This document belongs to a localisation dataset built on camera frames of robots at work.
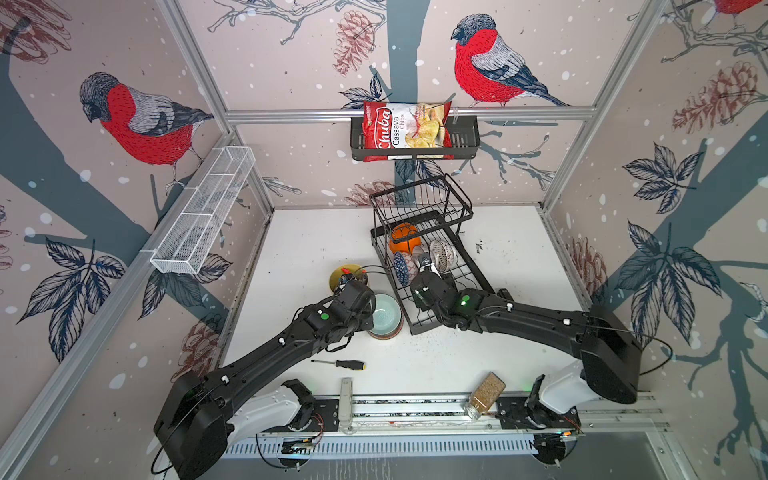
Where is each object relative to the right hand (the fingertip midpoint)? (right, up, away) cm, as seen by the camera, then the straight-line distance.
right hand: (422, 288), depth 84 cm
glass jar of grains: (+15, -25, -11) cm, 31 cm away
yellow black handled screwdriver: (-19, -21, -4) cm, 29 cm away
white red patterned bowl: (+8, +8, +9) cm, 14 cm away
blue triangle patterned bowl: (-6, +4, +16) cm, 17 cm away
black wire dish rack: (+5, +25, +11) cm, 27 cm away
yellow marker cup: (-22, +4, +1) cm, 23 cm away
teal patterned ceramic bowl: (-10, -9, +1) cm, 13 cm away
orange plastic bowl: (-5, +15, -4) cm, 16 cm away
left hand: (-15, -7, -4) cm, 17 cm away
